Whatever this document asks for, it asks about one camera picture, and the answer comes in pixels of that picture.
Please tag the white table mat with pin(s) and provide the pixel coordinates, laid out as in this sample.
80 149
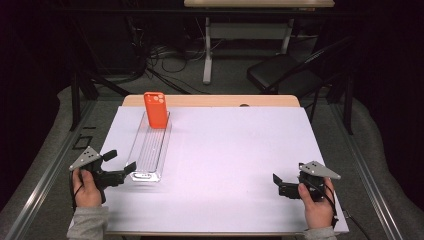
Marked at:
216 200

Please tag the clear plastic tray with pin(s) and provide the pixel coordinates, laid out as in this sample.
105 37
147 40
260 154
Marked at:
150 153

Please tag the black metal stand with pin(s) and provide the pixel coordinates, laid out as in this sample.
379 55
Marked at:
75 100
349 106

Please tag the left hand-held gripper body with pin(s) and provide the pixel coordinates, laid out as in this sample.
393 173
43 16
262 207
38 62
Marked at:
85 158

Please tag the orange phone case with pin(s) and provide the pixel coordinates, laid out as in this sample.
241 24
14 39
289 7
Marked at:
156 110

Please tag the person's left hand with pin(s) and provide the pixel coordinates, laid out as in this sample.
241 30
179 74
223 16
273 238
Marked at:
87 193

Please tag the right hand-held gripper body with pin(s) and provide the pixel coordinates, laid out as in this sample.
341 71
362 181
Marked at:
318 170

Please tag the black folding chair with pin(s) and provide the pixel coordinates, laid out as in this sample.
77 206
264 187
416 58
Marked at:
280 73

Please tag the white-legged desk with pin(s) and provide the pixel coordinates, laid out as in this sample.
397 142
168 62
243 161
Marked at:
246 30

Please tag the person's right hand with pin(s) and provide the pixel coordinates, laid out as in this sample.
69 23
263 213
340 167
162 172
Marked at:
318 213

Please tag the aluminium floor rail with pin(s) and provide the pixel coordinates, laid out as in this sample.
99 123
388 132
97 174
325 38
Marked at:
43 183
370 186

